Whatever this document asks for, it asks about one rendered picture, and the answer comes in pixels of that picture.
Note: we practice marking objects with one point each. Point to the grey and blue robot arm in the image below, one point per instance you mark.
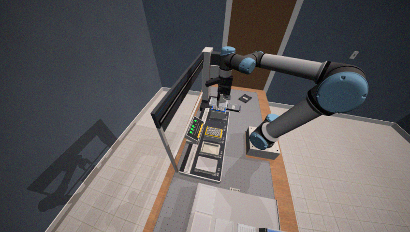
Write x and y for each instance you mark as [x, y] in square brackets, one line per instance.
[340, 88]

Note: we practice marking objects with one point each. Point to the grey rectangular panel with label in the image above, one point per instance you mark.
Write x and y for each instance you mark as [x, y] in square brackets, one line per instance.
[233, 107]

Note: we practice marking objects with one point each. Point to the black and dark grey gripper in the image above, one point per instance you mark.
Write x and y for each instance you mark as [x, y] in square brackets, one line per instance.
[224, 89]

